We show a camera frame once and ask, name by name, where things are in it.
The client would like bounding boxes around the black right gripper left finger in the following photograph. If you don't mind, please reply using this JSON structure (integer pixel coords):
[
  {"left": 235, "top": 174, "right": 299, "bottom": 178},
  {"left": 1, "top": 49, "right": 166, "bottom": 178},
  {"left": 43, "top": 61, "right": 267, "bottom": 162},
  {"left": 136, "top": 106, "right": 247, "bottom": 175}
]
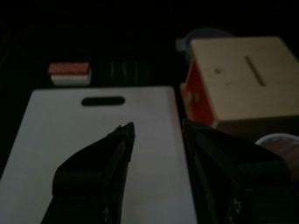
[{"left": 40, "top": 121, "right": 136, "bottom": 224}]

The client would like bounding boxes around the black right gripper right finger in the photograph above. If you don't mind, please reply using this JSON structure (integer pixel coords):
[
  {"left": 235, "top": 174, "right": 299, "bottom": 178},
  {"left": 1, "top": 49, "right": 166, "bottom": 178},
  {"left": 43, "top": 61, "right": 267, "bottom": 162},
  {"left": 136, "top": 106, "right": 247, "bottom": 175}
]
[{"left": 182, "top": 117, "right": 292, "bottom": 224}]

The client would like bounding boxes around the white bowl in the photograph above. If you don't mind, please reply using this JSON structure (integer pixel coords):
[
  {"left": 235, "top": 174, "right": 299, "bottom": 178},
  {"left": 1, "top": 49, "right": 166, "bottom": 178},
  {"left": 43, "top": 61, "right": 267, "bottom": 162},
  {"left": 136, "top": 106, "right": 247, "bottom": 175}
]
[{"left": 255, "top": 132, "right": 299, "bottom": 176}]

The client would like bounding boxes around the red drawer front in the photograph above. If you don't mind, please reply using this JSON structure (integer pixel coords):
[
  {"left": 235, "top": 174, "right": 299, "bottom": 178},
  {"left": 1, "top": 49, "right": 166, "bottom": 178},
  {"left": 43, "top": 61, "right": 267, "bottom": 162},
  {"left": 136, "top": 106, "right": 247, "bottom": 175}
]
[{"left": 179, "top": 59, "right": 216, "bottom": 128}]

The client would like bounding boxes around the wooden drawer box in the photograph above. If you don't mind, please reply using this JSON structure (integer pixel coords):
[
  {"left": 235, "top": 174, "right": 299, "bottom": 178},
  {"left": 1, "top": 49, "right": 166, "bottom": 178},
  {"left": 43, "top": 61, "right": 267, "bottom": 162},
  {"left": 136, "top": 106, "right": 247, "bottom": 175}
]
[{"left": 190, "top": 36, "right": 299, "bottom": 132}]

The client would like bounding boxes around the white plastic cutting board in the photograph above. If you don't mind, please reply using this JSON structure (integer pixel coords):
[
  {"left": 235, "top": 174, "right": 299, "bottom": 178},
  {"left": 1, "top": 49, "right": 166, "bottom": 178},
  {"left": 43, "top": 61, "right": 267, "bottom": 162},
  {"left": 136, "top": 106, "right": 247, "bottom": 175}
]
[{"left": 0, "top": 85, "right": 199, "bottom": 224}]

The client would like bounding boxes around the red and white block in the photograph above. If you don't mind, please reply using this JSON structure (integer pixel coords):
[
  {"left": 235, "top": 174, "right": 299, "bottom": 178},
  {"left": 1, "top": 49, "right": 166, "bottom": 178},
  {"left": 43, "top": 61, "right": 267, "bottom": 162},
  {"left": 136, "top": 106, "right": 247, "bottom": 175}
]
[{"left": 47, "top": 61, "right": 92, "bottom": 87}]

